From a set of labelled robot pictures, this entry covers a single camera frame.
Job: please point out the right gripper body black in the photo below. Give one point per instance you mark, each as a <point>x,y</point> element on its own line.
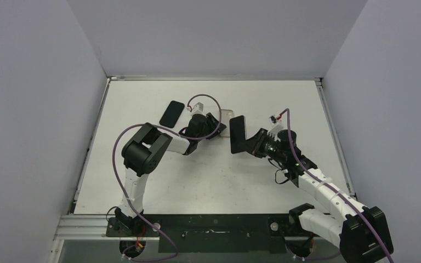
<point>255,141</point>

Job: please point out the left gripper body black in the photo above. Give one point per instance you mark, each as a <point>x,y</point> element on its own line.
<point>210,127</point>

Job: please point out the black phone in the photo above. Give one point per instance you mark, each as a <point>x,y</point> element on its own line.
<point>172,114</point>
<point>237,129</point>

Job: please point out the beige phone case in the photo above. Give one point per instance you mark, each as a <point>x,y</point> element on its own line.
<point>226,115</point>

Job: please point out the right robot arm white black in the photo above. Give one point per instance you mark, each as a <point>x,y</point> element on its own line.
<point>361,233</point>

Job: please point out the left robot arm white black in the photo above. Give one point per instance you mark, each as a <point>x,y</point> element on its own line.
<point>142,155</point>

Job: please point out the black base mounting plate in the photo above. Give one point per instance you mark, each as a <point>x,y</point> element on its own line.
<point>214,233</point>

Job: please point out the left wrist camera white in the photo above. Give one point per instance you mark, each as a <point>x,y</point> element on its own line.
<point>197,109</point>

